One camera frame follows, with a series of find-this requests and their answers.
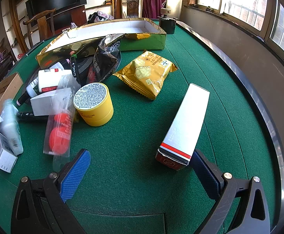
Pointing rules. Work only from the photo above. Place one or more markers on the white pill bottle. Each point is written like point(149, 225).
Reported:
point(46, 81)

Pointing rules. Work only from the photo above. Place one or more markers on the cardboard tray box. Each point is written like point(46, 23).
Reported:
point(9, 87)

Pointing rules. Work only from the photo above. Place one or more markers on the clear bag red balls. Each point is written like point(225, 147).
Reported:
point(60, 121)

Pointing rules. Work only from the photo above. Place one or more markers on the maroon cloth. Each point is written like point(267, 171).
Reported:
point(151, 8)

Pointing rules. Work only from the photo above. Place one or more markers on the gold shallow box tray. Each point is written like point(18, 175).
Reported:
point(138, 34)

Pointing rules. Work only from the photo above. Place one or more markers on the wooden chair with cloth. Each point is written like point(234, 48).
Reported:
point(134, 9)

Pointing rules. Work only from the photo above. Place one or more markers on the yellow snack packet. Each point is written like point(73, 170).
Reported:
point(146, 74)

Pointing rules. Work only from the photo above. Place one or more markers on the yellow round tin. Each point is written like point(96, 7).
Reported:
point(93, 103)

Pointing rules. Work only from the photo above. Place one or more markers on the small white carton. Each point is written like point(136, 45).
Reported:
point(7, 157)

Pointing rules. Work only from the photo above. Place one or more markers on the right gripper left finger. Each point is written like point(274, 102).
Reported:
point(40, 205)

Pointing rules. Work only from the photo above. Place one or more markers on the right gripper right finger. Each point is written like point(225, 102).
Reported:
point(251, 215)

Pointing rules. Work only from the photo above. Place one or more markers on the silver red carton box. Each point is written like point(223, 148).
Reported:
point(177, 147)

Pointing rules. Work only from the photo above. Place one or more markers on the dark jar with knob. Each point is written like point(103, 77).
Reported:
point(165, 22)

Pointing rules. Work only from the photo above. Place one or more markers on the white square box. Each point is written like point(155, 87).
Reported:
point(51, 103)

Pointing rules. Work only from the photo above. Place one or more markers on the wooden chair left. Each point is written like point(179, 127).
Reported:
point(41, 20)

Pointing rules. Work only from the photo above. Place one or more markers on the black foil snack bag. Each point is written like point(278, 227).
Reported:
point(106, 59)

